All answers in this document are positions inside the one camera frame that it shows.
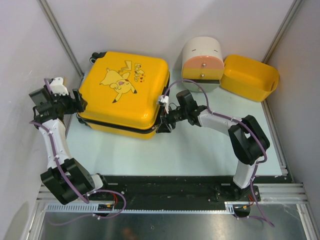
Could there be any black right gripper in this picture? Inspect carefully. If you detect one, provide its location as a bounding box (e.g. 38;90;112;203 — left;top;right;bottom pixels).
155;105;188;134

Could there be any yellow Pikachu suitcase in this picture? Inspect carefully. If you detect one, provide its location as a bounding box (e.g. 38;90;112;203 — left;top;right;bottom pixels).
77;51;170;140

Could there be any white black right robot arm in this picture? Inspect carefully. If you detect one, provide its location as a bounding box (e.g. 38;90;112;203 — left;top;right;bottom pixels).
157;90;270;201

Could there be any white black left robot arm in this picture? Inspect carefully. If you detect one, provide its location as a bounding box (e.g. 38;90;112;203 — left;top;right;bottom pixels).
29;86;111;205

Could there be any white pastel mini drawer cabinet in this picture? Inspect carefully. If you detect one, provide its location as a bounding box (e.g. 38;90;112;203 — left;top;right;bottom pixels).
181;36;225;93

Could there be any yellow plastic basket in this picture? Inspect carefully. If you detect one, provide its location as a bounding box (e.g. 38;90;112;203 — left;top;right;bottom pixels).
220;54;280;102

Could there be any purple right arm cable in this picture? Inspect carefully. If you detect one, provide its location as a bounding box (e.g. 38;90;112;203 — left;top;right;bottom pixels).
163;78;275;229

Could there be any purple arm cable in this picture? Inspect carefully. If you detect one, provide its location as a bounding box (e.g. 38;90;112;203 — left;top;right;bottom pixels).
26;77;127;226
163;78;275;229

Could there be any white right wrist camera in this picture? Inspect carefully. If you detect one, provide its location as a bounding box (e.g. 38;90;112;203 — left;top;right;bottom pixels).
157;95;170;114

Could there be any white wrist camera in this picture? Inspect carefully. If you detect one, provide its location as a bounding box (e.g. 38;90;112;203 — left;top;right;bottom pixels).
49;77;69;96
157;95;170;114

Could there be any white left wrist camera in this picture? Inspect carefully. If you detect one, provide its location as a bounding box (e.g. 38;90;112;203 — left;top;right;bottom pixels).
49;77;69;96

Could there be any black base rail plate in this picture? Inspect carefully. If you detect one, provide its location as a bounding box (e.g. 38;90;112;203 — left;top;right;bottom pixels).
86;174;293;204

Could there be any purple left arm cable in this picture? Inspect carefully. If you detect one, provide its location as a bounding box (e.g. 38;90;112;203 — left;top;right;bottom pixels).
26;77;127;226

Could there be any white slotted cable duct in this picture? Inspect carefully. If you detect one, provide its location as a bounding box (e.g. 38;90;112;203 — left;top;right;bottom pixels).
45;203;234;214

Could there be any left aluminium corner post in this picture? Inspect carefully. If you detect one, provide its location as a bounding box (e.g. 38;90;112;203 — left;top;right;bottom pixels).
36;0;84;77

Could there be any aluminium corner post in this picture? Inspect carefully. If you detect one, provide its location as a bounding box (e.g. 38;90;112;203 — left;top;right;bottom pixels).
261;0;306;64
36;0;84;77

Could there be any aluminium frame rail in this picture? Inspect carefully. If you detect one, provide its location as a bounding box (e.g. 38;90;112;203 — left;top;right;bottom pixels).
36;183;309;204

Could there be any right aluminium corner post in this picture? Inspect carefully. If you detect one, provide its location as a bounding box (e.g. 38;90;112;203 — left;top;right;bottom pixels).
261;0;306;64

